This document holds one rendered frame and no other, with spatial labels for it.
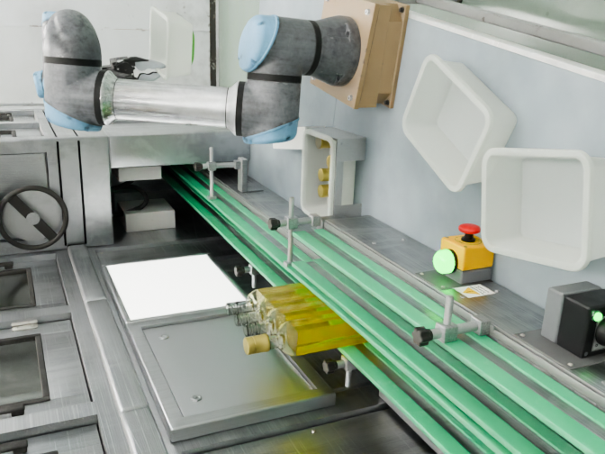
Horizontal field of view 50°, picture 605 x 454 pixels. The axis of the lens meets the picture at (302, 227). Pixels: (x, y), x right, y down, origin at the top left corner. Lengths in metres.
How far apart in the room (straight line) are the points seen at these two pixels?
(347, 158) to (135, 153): 0.89
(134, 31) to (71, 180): 2.88
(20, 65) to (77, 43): 3.50
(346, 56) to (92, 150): 1.07
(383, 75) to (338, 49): 0.12
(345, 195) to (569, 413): 0.87
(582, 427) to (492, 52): 0.65
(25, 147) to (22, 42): 2.76
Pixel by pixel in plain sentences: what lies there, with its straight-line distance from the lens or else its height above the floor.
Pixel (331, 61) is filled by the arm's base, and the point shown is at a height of 0.90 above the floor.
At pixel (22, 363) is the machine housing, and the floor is 1.56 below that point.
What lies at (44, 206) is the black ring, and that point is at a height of 1.45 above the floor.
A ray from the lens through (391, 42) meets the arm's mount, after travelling 1.44.
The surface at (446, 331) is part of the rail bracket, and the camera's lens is 1.02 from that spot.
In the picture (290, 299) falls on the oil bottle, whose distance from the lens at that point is 1.40.
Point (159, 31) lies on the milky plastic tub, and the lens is 2.07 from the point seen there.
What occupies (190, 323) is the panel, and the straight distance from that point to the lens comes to 1.65.
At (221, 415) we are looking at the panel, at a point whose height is 1.22.
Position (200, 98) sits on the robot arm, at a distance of 1.39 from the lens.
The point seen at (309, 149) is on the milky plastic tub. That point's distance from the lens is 1.70.
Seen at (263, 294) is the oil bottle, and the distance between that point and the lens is 1.43.
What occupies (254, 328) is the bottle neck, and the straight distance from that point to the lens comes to 1.31.
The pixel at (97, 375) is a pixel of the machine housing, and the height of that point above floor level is 1.41.
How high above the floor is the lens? 1.54
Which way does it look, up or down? 24 degrees down
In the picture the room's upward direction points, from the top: 96 degrees counter-clockwise
